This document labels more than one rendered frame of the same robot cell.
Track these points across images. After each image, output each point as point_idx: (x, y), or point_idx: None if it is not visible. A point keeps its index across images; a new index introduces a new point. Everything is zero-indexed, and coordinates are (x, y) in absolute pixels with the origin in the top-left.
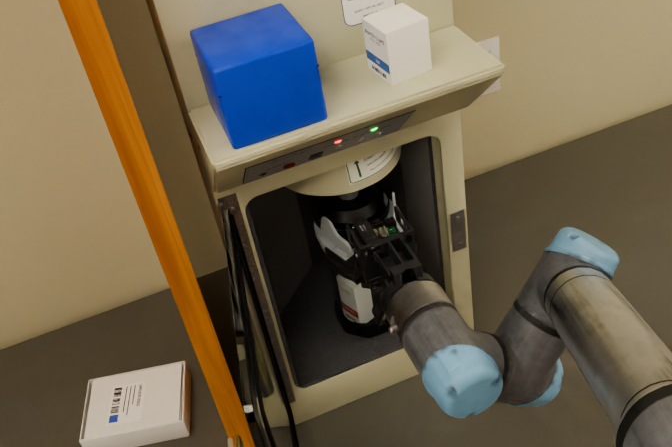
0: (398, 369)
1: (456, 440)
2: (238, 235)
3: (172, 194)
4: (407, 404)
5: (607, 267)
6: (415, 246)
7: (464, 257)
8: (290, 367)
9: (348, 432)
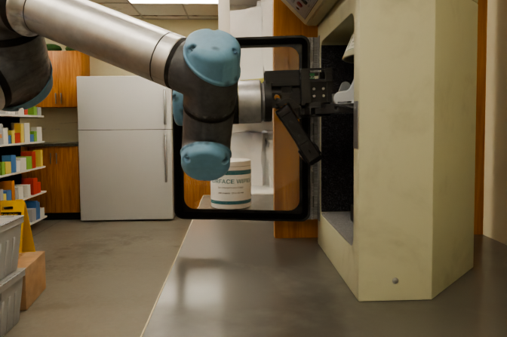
0: (337, 255)
1: (264, 279)
2: (302, 52)
3: (500, 160)
4: (312, 271)
5: (184, 46)
6: (324, 106)
7: (357, 161)
8: (321, 188)
9: (301, 255)
